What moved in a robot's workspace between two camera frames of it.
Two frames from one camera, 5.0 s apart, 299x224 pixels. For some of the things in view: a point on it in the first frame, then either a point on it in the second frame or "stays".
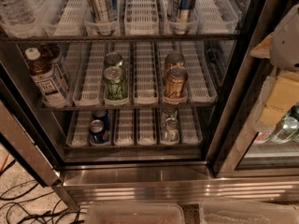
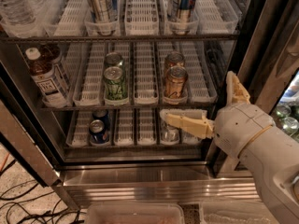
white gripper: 286,44 → 241,129
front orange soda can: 175,82 stays
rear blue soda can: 103,116 stays
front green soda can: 115,90 stays
